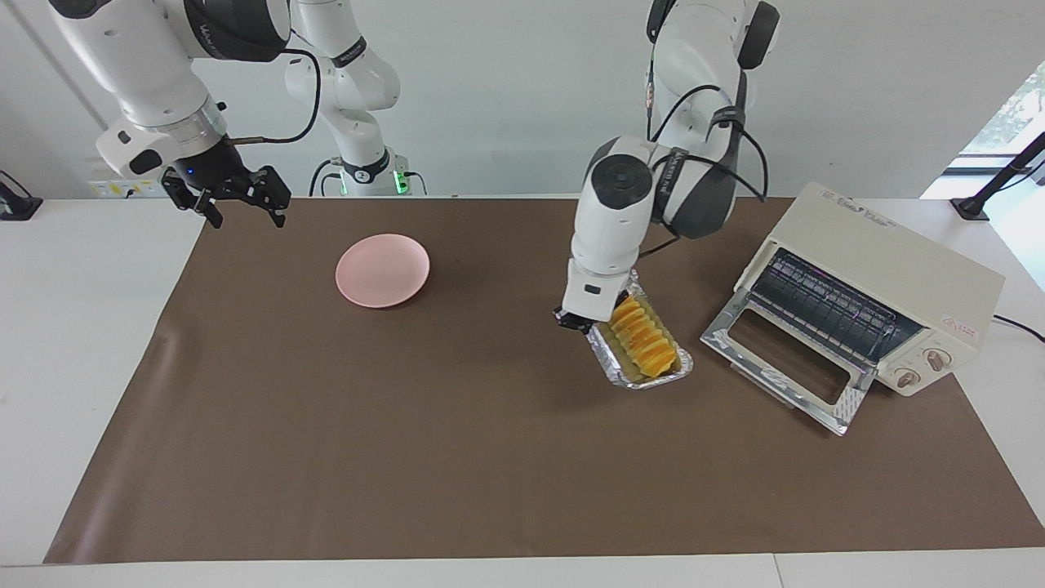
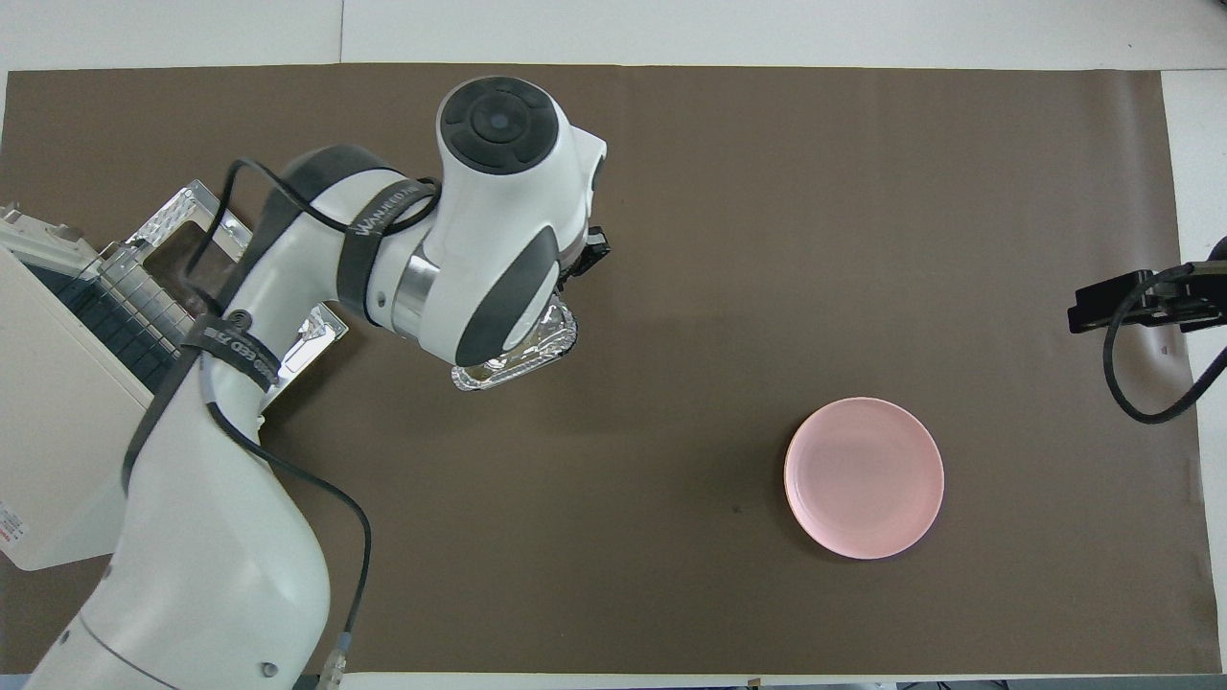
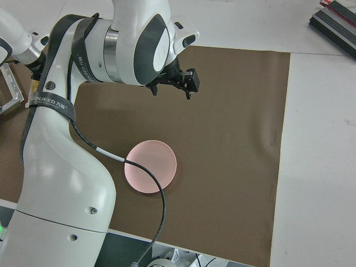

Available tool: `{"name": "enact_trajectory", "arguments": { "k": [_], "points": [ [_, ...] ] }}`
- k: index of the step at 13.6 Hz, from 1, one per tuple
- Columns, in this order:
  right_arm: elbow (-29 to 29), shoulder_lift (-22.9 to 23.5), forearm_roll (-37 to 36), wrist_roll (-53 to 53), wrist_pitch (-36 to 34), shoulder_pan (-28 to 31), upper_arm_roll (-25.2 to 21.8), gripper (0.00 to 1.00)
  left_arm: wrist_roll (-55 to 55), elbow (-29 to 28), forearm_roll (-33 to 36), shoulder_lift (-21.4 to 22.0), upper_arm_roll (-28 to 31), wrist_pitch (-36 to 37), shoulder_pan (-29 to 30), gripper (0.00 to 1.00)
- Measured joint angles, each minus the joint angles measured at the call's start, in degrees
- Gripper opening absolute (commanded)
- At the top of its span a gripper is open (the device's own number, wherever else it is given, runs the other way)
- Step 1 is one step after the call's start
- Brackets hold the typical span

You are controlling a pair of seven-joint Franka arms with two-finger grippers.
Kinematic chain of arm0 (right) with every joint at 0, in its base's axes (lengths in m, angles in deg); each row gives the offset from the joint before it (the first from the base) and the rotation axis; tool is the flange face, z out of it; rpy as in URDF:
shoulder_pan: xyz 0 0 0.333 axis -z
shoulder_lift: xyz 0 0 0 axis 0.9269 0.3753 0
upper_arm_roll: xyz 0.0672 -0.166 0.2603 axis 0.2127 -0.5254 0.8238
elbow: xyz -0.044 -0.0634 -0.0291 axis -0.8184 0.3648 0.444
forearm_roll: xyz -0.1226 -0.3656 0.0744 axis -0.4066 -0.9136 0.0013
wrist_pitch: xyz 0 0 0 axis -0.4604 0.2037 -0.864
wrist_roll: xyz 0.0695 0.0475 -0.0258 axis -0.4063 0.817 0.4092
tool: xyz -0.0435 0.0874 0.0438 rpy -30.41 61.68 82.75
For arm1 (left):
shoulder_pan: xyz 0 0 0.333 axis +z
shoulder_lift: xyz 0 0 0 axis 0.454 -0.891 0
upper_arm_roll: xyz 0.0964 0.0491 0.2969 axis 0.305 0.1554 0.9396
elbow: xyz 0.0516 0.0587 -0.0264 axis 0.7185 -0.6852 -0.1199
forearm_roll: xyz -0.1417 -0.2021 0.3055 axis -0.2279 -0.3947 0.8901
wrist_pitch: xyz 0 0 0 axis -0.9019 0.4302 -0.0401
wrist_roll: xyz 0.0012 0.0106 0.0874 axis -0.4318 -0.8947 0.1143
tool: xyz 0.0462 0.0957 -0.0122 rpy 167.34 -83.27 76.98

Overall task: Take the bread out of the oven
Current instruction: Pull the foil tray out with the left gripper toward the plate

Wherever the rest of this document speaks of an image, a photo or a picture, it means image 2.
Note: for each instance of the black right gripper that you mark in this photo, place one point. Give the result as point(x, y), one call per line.
point(1150, 292)

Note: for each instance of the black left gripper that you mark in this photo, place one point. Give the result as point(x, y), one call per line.
point(590, 254)

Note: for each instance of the silver foil baking tray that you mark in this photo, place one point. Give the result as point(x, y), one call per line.
point(537, 364)

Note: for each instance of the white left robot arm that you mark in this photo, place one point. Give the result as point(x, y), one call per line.
point(220, 575)

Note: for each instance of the glass oven door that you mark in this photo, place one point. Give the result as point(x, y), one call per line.
point(182, 206)

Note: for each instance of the cream toaster oven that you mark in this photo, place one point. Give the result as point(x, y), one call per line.
point(57, 431)

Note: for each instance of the brown table mat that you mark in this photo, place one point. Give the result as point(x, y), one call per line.
point(767, 192)

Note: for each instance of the pink round plate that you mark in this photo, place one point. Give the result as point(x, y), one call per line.
point(863, 479)

